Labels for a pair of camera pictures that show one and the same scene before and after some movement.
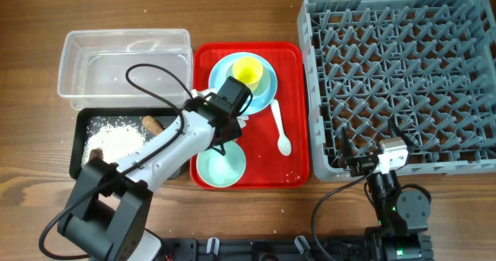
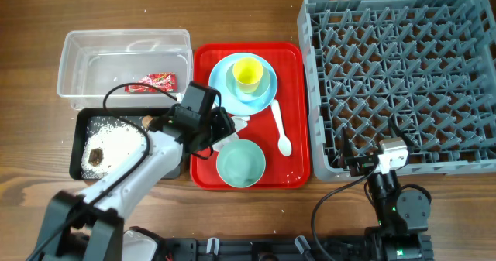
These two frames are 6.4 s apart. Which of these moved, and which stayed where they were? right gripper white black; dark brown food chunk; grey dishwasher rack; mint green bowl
Moved: mint green bowl
Stayed: dark brown food chunk; grey dishwasher rack; right gripper white black
